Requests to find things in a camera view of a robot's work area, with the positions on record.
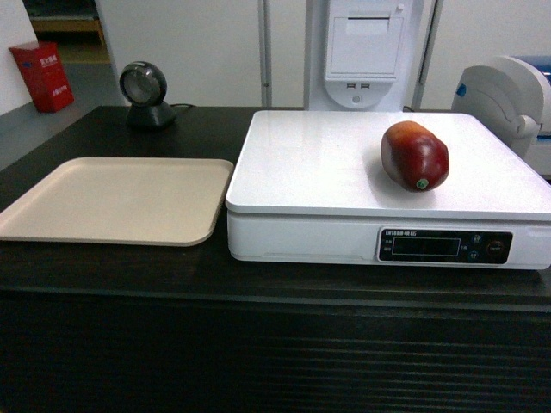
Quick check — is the white blue label printer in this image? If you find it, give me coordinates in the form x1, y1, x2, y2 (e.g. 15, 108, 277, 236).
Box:
451, 56, 550, 179

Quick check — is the dark red mango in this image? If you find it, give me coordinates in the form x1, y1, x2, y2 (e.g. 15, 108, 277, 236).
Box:
381, 120, 449, 192

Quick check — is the beige plastic tray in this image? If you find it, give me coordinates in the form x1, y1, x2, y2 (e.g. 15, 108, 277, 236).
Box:
1, 157, 233, 247

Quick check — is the white checkout terminal stand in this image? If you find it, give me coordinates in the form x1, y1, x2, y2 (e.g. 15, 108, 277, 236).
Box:
304, 0, 436, 112

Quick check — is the black barcode scanner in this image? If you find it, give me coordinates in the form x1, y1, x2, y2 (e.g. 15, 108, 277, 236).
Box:
119, 61, 176, 131

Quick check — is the black checkout counter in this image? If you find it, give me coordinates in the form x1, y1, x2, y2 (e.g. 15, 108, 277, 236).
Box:
1, 107, 550, 412

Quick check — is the red fire extinguisher box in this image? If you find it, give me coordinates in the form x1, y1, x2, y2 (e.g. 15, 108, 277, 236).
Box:
9, 41, 74, 113

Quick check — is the white checkout scale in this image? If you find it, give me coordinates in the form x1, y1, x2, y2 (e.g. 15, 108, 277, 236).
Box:
226, 111, 550, 269

